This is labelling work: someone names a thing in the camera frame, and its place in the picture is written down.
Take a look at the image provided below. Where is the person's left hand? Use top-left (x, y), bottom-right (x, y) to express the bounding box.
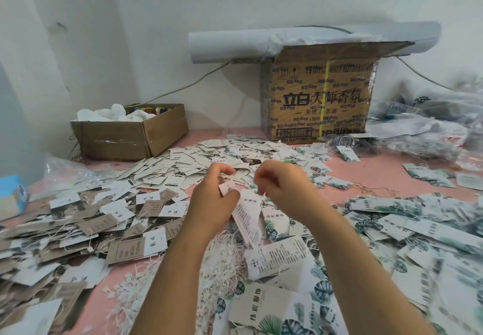
top-left (183, 162), bottom-right (243, 243)

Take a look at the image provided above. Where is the heap of small tags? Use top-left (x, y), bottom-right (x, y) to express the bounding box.
top-left (117, 135), bottom-right (356, 192)

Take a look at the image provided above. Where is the pile of green leaf tags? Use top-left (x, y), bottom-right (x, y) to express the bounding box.
top-left (215, 188), bottom-right (483, 335)

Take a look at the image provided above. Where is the small open cardboard box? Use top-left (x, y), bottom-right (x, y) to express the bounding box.
top-left (70, 103), bottom-right (190, 162)

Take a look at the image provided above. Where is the person's left forearm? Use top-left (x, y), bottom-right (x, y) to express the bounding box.
top-left (130, 233), bottom-right (227, 335)

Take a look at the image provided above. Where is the black cable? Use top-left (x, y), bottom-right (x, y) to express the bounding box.
top-left (143, 61), bottom-right (232, 106)

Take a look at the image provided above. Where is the single white leaf print tag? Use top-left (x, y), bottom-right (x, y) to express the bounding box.
top-left (219, 180), bottom-right (265, 250)

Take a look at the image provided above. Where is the blue tissue pack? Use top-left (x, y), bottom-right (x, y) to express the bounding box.
top-left (0, 175), bottom-right (30, 222)

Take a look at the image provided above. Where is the person's right hand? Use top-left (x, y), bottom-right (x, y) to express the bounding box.
top-left (254, 159), bottom-right (333, 222)

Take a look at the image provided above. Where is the white roll in plastic wrap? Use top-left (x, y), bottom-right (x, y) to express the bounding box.
top-left (188, 22), bottom-right (442, 65)

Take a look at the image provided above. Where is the pile of white strings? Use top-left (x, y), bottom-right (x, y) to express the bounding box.
top-left (106, 229), bottom-right (254, 335)

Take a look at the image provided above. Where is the person's right forearm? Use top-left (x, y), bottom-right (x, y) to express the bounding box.
top-left (305, 206), bottom-right (439, 335)

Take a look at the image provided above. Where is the clear plastic bag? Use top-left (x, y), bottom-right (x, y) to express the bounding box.
top-left (41, 153), bottom-right (103, 192)

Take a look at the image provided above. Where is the pile of brown white tags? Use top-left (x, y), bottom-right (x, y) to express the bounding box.
top-left (0, 180), bottom-right (193, 335)

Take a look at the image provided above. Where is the heap of clear plastic bags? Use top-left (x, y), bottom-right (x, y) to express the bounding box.
top-left (366, 82), bottom-right (483, 164)

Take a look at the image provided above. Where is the white crumpled material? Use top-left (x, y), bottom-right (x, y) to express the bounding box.
top-left (74, 104), bottom-right (157, 123)

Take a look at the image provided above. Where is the large printed cardboard box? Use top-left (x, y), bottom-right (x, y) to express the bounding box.
top-left (260, 40), bottom-right (415, 145)

